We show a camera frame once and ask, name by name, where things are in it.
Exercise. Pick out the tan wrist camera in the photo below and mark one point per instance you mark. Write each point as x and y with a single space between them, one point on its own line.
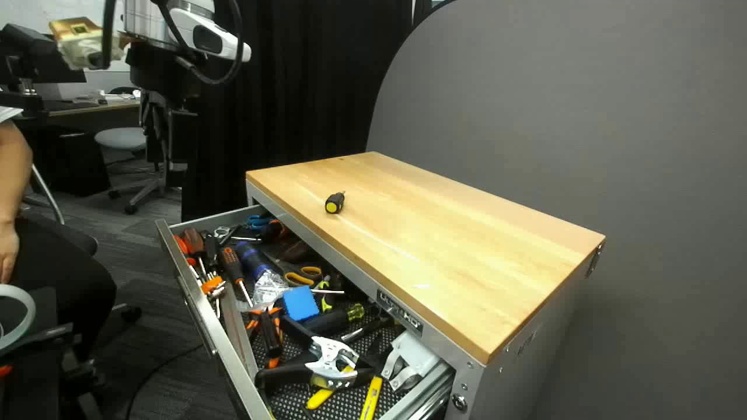
72 29

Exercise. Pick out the person's bare hand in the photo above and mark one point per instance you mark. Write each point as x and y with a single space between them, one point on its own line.
7 247

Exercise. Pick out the black under-desk cabinet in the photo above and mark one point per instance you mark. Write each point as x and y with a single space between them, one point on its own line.
72 158

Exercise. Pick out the black office chair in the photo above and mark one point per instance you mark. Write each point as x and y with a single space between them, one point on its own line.
77 236

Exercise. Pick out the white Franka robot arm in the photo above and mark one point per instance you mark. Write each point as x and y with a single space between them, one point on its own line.
210 35

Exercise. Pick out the blue rectangular block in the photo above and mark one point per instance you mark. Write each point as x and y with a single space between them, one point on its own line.
300 303

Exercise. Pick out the person's bare forearm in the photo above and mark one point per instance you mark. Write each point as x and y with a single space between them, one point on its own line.
13 171

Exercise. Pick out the clear plastic bag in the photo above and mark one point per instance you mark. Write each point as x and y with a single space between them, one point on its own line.
270 289

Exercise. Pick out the black computer monitor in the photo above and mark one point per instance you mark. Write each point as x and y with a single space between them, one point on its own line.
36 49

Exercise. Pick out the black yellow stubby screwdriver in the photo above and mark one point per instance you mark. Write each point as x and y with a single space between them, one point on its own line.
334 204

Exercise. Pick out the hex key set orange holder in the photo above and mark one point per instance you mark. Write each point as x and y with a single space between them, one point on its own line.
214 285

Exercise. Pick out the grey curved partition panel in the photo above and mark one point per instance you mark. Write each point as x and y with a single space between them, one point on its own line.
585 117

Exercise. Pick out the grey metal tool drawer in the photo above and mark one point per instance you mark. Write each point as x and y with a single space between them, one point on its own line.
202 311

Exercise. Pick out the black curtain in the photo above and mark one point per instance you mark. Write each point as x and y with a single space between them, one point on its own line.
311 77

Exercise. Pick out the grey tool cabinet wooden top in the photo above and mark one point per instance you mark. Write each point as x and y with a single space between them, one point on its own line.
435 234

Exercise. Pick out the yellow utility knife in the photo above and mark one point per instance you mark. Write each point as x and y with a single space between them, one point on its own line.
372 397

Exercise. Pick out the person's black trouser leg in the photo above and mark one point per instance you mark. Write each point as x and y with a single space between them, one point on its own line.
61 281

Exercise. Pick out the silver metal clamp tool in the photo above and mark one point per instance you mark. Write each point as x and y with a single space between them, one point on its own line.
409 359

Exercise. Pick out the wooden office desk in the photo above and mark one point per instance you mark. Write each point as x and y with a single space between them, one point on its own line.
84 110

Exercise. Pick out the grey seat office chair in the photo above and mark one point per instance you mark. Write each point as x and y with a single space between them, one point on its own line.
120 138

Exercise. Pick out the silver locking pliers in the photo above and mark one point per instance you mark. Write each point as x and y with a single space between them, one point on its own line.
330 358

